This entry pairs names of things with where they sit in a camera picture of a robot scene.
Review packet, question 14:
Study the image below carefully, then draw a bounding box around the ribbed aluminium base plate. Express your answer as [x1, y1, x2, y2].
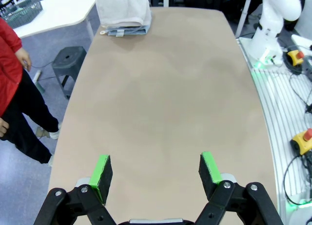
[237, 37, 312, 225]

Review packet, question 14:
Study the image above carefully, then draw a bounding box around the dark grey plastic stool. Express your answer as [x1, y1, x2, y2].
[52, 46, 87, 99]

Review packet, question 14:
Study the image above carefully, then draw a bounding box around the dark grey mesh basket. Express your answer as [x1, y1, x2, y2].
[0, 0, 44, 29]

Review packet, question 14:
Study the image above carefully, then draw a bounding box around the person's left hand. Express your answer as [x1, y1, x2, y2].
[16, 47, 33, 71]

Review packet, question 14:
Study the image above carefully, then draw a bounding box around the person in red jacket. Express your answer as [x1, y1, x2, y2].
[0, 17, 60, 165]

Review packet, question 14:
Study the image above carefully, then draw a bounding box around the person's left forearm red sleeve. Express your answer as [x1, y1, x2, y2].
[0, 18, 23, 54]

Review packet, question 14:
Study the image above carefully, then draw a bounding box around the white side table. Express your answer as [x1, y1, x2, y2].
[9, 0, 104, 39]

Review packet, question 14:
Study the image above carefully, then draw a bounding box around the yellow emergency stop box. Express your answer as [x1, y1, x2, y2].
[287, 49, 305, 67]
[290, 128, 312, 155]

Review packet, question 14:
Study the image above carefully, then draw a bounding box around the white towel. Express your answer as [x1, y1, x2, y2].
[95, 0, 152, 36]

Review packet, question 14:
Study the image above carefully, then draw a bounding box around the person's right hand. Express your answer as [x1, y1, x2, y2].
[0, 117, 9, 138]

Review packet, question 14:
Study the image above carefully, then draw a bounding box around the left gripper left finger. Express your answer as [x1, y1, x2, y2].
[33, 153, 117, 225]

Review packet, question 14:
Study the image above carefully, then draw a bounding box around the grey-blue towel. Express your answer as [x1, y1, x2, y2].
[107, 24, 150, 38]

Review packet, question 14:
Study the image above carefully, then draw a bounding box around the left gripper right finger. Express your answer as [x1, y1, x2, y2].
[195, 151, 285, 225]

